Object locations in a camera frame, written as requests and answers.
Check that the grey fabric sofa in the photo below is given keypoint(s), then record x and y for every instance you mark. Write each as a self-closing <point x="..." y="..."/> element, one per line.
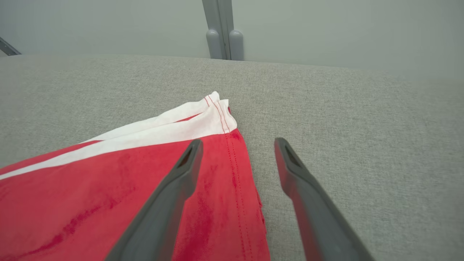
<point x="362" y="145"/>

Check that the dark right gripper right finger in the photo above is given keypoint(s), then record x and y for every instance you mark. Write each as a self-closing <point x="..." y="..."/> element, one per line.
<point x="319" y="224"/>

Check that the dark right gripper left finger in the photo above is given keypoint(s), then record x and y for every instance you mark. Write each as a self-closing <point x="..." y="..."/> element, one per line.
<point x="163" y="210"/>

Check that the grey metal bar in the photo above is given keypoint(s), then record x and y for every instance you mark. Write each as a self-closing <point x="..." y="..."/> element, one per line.
<point x="8" y="48"/>

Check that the grey partition post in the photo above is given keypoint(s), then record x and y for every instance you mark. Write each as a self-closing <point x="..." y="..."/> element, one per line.
<point x="222" y="32"/>

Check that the red shorts with white trim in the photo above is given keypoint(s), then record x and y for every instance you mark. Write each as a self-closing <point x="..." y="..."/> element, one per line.
<point x="90" y="188"/>

